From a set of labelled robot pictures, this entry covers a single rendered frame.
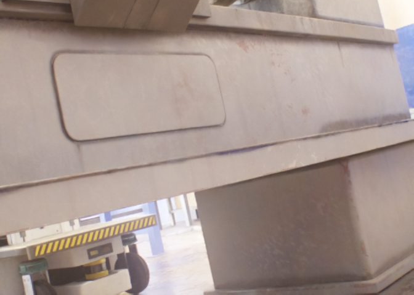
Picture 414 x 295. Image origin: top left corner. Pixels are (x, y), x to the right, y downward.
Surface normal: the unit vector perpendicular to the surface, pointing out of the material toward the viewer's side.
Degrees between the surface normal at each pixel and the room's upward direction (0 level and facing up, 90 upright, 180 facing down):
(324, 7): 90
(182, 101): 90
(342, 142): 90
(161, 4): 141
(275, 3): 90
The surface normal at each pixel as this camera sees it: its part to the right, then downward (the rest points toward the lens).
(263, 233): -0.66, 0.09
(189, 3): 0.62, 0.62
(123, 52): 0.73, -0.20
